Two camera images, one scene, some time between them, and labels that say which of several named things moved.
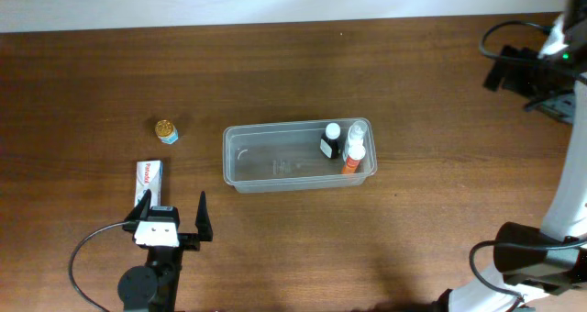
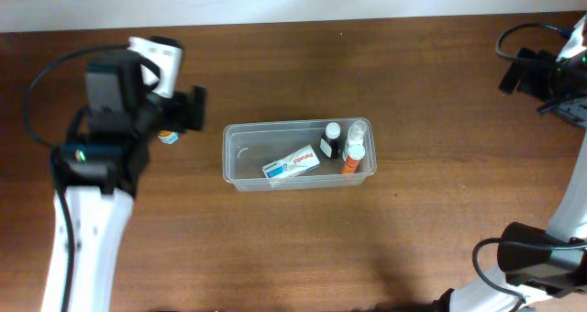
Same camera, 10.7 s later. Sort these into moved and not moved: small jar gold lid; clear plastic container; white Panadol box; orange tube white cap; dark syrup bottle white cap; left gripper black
Moved: left gripper black; white Panadol box
Not moved: clear plastic container; dark syrup bottle white cap; orange tube white cap; small jar gold lid
